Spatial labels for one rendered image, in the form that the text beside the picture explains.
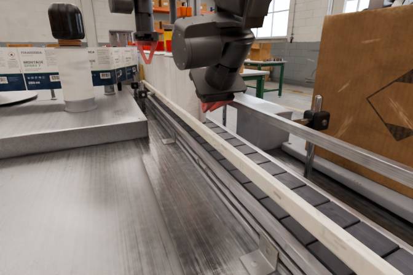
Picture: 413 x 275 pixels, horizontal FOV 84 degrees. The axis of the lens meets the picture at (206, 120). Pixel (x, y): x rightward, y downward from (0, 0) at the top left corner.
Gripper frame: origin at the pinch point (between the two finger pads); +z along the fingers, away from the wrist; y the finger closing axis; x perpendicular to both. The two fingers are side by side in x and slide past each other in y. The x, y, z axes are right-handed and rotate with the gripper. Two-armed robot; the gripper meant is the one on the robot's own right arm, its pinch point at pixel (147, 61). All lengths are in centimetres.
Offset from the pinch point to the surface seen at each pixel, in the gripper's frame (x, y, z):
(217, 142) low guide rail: 1.7, 48.3, 11.2
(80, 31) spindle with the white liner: -18.6, 3.4, -8.8
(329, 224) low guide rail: 2, 70, 11
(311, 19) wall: 509, -404, -76
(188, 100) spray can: 3.7, 29.4, 7.8
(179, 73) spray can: 4.2, 21.5, 2.3
